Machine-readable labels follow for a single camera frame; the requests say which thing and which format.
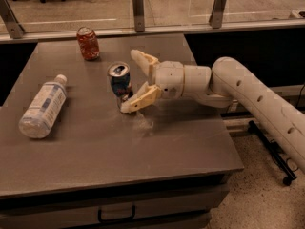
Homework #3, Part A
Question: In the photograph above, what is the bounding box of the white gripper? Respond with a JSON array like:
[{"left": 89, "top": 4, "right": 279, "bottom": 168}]
[{"left": 120, "top": 50, "right": 184, "bottom": 114}]

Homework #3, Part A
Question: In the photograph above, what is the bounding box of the blue silver redbull can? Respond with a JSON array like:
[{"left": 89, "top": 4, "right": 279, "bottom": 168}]
[{"left": 107, "top": 61, "right": 133, "bottom": 106}]

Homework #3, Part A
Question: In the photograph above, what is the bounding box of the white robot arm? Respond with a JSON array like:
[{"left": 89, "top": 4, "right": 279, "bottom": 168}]
[{"left": 120, "top": 50, "right": 305, "bottom": 172}]

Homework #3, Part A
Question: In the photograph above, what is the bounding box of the red soda can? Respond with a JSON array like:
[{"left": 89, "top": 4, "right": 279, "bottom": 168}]
[{"left": 76, "top": 27, "right": 99, "bottom": 60}]

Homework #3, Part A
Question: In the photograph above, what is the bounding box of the clear plastic water bottle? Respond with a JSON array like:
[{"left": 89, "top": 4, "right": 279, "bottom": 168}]
[{"left": 19, "top": 74, "right": 68, "bottom": 139}]

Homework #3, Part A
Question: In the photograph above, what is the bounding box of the grey cabinet drawer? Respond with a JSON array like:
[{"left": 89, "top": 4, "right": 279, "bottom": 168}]
[{"left": 0, "top": 184, "right": 229, "bottom": 229}]

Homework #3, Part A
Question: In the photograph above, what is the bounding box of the black wheeled stand leg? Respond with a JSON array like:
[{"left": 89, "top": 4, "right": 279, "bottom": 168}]
[{"left": 248, "top": 120, "right": 296, "bottom": 186}]

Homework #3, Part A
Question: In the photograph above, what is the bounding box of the middle metal glass bracket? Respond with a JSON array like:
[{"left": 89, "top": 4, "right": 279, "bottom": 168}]
[{"left": 132, "top": 0, "right": 145, "bottom": 32}]

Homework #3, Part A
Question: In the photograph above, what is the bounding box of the metal glass bracket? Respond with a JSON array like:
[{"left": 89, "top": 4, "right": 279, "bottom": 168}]
[
  {"left": 209, "top": 0, "right": 227, "bottom": 29},
  {"left": 132, "top": 0, "right": 145, "bottom": 32},
  {"left": 0, "top": 0, "right": 25, "bottom": 39}
]

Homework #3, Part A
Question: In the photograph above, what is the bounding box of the right metal glass bracket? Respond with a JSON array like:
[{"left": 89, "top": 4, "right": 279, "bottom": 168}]
[{"left": 209, "top": 0, "right": 227, "bottom": 29}]

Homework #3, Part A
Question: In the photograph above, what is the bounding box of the left metal glass bracket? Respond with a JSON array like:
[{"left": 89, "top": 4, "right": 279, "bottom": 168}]
[{"left": 0, "top": 0, "right": 25, "bottom": 39}]

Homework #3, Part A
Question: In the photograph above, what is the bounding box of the black drawer handle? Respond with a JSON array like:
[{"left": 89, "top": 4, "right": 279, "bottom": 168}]
[{"left": 97, "top": 205, "right": 136, "bottom": 224}]

